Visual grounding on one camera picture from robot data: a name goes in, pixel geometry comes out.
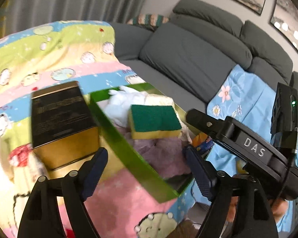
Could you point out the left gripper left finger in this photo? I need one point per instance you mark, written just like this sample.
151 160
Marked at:
41 216

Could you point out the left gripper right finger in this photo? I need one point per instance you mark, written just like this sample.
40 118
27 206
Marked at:
253 217

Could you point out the colourful striped soft toy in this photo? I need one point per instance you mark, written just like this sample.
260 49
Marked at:
203 143

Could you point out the purple fluffy cloth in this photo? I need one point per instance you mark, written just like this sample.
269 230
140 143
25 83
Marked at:
163 155

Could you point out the green yellow scrub sponge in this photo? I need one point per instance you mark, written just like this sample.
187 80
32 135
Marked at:
153 122

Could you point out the white plush toy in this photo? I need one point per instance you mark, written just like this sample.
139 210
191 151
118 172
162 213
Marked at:
121 100

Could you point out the person's hand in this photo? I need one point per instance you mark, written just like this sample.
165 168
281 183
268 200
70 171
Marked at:
279 208

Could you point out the blue floral cloth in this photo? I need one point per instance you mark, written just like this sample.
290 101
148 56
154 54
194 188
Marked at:
251 102

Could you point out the black gold tea tin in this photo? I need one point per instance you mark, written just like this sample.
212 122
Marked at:
63 128

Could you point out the green shallow box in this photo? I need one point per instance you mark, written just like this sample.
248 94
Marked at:
158 188

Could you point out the grey sofa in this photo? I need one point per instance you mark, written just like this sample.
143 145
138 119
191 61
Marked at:
191 55

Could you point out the colourful cartoon bedsheet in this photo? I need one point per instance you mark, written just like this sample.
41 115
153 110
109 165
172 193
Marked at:
98 55

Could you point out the striped knitted cushion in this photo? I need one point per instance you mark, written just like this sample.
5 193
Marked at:
148 21

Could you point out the grey curtain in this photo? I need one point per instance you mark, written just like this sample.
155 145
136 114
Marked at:
23 14

